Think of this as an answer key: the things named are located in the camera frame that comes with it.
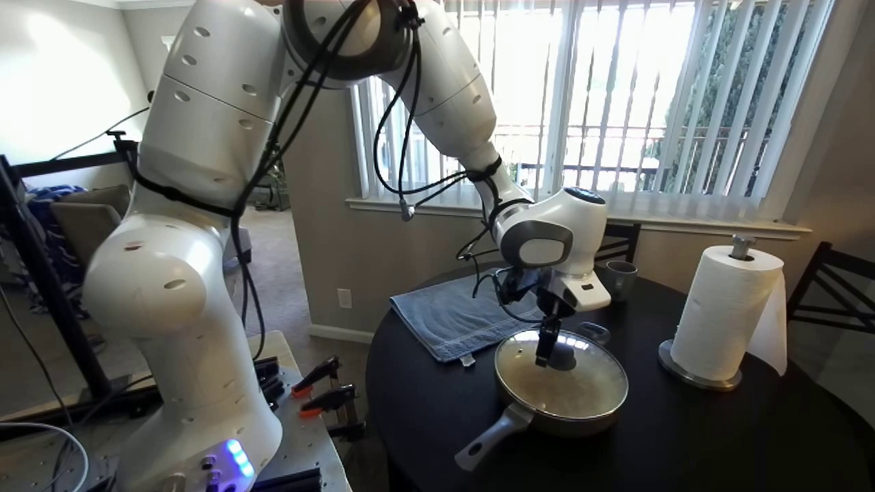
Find black metal stand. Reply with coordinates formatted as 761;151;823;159
0;151;163;420

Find wall power outlet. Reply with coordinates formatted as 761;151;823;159
336;286;353;308

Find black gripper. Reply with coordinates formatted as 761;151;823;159
492;264;576;367

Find grey frying pan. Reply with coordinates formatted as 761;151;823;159
451;327;632;475

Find black chair at right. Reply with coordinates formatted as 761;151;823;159
789;241;875;333

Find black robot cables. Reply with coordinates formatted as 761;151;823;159
217;0;515;364

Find paper towel roll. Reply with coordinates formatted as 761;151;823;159
662;245;789;389

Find black chair behind table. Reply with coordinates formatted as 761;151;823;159
596;221;640;263

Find red black clamp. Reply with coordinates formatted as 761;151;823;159
299;383;355;419
293;355;343;393

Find white cable on floor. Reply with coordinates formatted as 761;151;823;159
0;419;94;492

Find vertical window blinds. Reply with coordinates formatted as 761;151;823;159
350;0;837;223

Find metal paper towel holder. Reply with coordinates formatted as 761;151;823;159
659;239;755;392

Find dark grey mug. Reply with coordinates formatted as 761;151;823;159
604;263;638;304

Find blue grey dish towel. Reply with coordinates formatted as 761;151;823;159
392;269;541;364

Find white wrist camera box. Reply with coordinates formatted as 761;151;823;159
563;274;614;312

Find glass pan lid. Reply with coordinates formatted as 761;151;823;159
496;330;630;419

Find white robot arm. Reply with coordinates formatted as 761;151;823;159
82;0;610;492

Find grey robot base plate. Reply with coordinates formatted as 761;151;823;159
0;327;355;492

